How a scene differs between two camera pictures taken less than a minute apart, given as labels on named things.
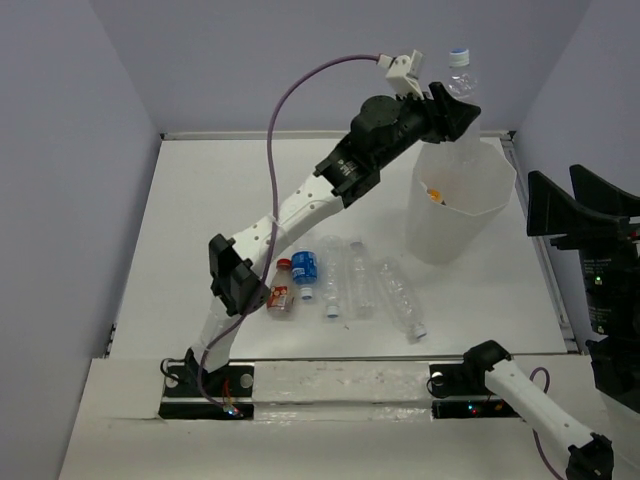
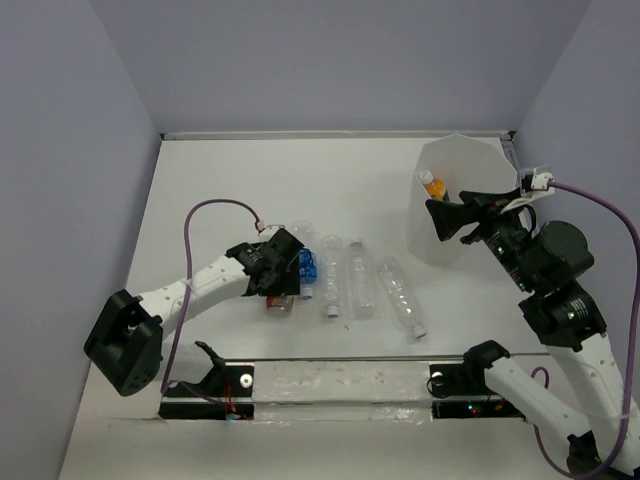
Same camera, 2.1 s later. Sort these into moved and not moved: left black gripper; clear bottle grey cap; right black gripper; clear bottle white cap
Moved: left black gripper; right black gripper
Not moved: clear bottle white cap; clear bottle grey cap
